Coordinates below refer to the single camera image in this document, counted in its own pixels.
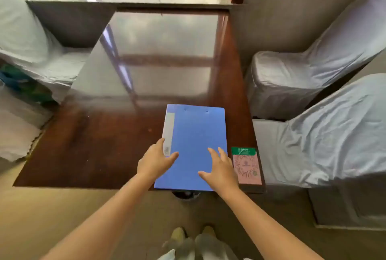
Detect person's left hand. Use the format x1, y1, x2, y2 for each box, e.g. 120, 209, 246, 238
137, 138, 179, 183

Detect person's right hand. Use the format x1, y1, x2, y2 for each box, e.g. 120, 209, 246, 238
198, 147, 240, 194

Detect person's right forearm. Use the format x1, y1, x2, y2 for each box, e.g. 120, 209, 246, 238
216, 185, 324, 260

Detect person's left forearm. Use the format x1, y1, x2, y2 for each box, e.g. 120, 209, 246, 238
41, 174, 156, 260

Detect pink card with green header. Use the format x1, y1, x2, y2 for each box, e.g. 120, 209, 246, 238
231, 147, 263, 185

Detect blue file folder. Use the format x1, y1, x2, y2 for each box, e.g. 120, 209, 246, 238
154, 104, 228, 192

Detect person's right yellowish shoe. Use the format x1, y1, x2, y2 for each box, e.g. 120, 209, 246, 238
201, 225, 216, 240

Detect person's yellowish shoe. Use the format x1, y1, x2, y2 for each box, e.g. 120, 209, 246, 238
201, 225, 216, 240
171, 227, 187, 243

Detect person's left yellowish shoe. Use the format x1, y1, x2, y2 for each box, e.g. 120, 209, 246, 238
171, 227, 187, 243

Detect person's white trousers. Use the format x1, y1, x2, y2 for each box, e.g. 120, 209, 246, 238
157, 234, 254, 260

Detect chair with white cover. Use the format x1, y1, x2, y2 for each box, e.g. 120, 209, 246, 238
253, 74, 386, 230
0, 0, 92, 103
245, 0, 386, 120

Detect white scalloped-edge cloth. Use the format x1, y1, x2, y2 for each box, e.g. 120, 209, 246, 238
0, 86, 44, 162

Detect green and blue bag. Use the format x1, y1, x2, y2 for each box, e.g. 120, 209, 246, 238
0, 64, 55, 105

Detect dark table pedestal base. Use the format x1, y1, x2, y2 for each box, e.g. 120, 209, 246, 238
172, 190, 201, 200

